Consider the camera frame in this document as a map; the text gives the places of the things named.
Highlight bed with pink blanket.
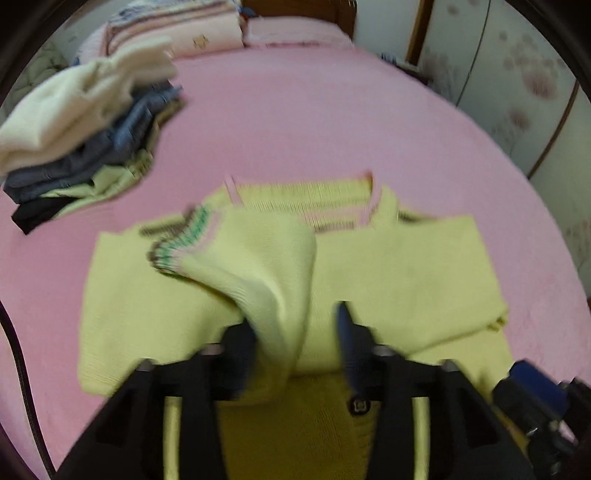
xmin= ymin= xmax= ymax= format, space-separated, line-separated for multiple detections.
xmin=0 ymin=44 xmax=591 ymax=480

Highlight black cable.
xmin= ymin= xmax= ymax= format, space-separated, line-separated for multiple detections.
xmin=0 ymin=300 xmax=58 ymax=472

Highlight light blue jeans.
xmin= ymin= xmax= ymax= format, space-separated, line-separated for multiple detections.
xmin=106 ymin=83 xmax=185 ymax=153

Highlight dark blue jeans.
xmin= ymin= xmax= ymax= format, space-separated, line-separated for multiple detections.
xmin=2 ymin=124 xmax=158 ymax=205

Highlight floral folded quilt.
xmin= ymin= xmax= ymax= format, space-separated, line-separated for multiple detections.
xmin=108 ymin=0 xmax=241 ymax=33

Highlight yellow knit sweater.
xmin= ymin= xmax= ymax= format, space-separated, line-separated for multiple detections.
xmin=76 ymin=173 xmax=532 ymax=480

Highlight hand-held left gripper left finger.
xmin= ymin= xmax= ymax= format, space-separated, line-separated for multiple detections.
xmin=55 ymin=323 xmax=259 ymax=480

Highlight floral wardrobe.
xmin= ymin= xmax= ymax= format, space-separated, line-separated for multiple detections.
xmin=406 ymin=0 xmax=591 ymax=296

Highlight black garment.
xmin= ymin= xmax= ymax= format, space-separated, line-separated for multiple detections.
xmin=11 ymin=196 xmax=64 ymax=235

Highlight pile of folded clothes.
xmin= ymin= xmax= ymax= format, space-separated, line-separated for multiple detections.
xmin=0 ymin=37 xmax=181 ymax=175

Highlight pale yellow-green garment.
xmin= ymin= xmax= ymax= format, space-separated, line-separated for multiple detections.
xmin=41 ymin=99 xmax=188 ymax=217

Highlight pink pillow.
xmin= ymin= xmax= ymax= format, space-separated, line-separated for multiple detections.
xmin=242 ymin=18 xmax=355 ymax=49

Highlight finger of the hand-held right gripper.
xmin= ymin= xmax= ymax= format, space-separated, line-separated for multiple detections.
xmin=492 ymin=359 xmax=568 ymax=417

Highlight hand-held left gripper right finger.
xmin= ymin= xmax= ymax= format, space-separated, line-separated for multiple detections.
xmin=335 ymin=301 xmax=536 ymax=480

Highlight pink folded quilt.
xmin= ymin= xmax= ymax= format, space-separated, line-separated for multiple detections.
xmin=105 ymin=16 xmax=246 ymax=60

